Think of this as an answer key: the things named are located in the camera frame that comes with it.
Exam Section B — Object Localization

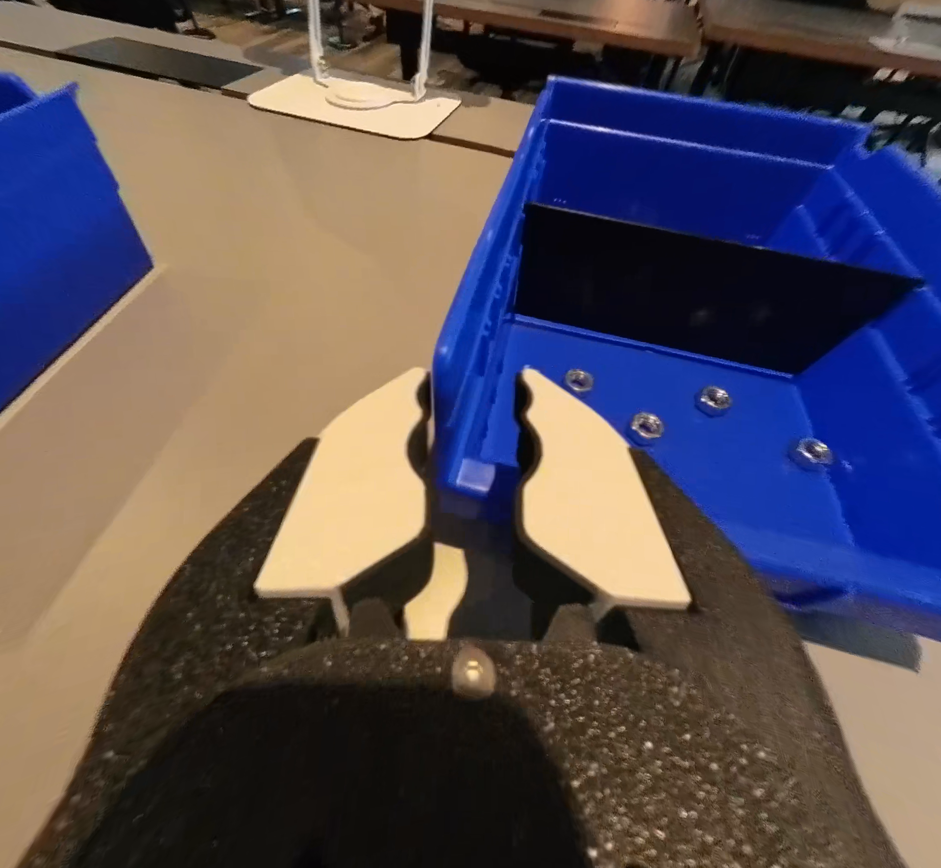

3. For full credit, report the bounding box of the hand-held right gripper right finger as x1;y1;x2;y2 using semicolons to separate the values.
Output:
515;367;693;608

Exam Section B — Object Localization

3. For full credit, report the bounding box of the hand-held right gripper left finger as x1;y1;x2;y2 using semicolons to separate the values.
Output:
255;367;431;601

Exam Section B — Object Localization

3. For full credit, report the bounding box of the blue plastic bin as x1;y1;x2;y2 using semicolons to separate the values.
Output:
0;73;155;413
432;74;941;641

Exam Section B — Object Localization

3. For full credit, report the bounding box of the black bin divider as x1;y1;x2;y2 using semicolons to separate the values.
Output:
513;203;926;377

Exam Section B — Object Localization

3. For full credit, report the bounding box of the white plastic stand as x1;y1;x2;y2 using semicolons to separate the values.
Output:
305;0;442;112

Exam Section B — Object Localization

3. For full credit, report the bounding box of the brown wooden desk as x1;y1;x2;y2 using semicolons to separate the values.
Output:
698;0;941;79
342;0;703;61

